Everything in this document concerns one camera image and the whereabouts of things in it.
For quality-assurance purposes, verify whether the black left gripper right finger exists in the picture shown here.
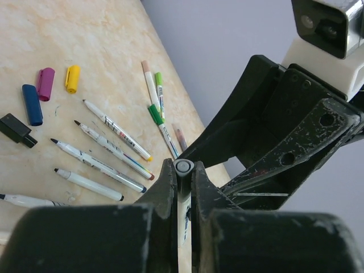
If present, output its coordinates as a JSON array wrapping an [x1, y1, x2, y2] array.
[[191, 162, 363, 272]]

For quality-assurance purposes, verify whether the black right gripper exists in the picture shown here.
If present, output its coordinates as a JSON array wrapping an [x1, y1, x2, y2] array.
[[179, 55, 363, 210]]

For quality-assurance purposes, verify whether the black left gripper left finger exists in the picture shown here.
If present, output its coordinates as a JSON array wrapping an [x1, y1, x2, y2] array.
[[1, 159, 178, 272]]

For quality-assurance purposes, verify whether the orange capped white marker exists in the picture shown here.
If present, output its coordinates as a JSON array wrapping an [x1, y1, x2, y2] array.
[[173, 159, 195, 247]]

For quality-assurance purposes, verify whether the navy capped white marker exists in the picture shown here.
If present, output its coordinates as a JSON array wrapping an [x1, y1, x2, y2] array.
[[50, 138, 147, 193]]

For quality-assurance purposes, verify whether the black eraser-cap white marker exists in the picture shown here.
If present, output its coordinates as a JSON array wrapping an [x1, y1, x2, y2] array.
[[54, 168, 124, 201]]

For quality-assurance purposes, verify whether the magenta capped white marker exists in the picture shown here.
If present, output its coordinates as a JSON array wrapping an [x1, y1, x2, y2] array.
[[74, 120, 155, 180]]

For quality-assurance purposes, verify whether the yellow capped slim marker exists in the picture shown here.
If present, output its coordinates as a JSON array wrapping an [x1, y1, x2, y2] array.
[[83, 100, 152, 162]]

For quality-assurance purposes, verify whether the dark blue capped marker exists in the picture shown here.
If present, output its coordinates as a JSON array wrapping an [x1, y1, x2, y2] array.
[[1, 193, 68, 208]]

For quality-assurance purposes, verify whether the navy marker cap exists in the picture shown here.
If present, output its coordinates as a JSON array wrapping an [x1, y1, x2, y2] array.
[[22, 84, 43, 126]]

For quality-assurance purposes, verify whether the black eraser cap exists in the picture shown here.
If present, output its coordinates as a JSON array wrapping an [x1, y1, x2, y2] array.
[[1, 113, 38, 148]]

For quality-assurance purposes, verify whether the yellow slim marker cap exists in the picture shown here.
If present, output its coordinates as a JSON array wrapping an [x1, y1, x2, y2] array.
[[65, 65, 80, 94]]

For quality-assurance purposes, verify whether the magenta marker cap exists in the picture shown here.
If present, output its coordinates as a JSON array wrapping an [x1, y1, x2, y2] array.
[[36, 67, 55, 102]]

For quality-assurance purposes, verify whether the purple grey marker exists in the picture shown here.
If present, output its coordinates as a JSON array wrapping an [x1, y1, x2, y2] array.
[[172, 123, 188, 151]]

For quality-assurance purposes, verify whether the dark green capped marker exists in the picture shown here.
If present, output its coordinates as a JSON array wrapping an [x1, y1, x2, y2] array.
[[148, 104, 179, 159]]

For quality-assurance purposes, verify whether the lime green capped marker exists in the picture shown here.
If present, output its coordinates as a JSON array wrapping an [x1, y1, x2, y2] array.
[[155, 72, 166, 122]]

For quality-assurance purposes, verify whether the pink capped white marker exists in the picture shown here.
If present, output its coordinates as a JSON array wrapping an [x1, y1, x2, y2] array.
[[142, 60, 160, 113]]

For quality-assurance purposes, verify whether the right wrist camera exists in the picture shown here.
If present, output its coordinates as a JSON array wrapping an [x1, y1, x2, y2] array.
[[282, 1, 363, 101]]

